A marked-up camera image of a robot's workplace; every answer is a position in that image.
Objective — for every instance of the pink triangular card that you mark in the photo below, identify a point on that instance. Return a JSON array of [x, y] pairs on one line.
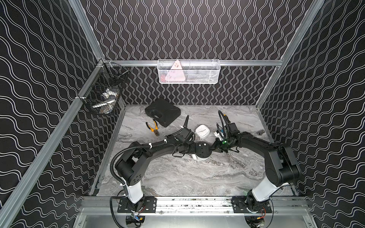
[[175, 73]]

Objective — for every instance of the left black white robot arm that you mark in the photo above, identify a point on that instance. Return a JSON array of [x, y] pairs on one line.
[[130, 164]]

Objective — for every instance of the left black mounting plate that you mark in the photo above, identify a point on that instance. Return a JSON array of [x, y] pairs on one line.
[[137, 205]]

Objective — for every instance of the black mounting plate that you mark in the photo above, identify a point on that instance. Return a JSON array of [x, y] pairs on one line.
[[137, 205], [248, 204]]

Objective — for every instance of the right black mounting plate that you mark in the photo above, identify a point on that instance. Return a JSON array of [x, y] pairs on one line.
[[248, 204]]

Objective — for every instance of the yellow handled pliers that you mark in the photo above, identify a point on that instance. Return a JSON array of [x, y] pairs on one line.
[[154, 128]]

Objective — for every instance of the white square alarm clock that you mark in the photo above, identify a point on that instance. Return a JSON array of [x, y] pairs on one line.
[[202, 131]]

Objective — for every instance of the white items in black basket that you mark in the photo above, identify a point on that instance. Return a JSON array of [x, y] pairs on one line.
[[108, 101]]

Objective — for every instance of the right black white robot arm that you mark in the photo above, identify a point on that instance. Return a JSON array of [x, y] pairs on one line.
[[281, 166]]

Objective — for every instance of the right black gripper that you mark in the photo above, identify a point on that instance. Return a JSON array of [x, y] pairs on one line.
[[216, 147]]

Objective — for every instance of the white twin bell alarm clock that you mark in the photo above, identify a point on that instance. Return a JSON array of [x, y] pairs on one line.
[[201, 151]]

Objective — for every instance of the black wire wall basket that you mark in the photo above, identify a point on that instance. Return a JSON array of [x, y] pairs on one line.
[[111, 75]]

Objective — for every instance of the aluminium front rail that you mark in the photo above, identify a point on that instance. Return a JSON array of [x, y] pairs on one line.
[[203, 205]]

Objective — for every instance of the white wire wall basket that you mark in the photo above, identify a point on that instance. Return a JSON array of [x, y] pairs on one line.
[[197, 71]]

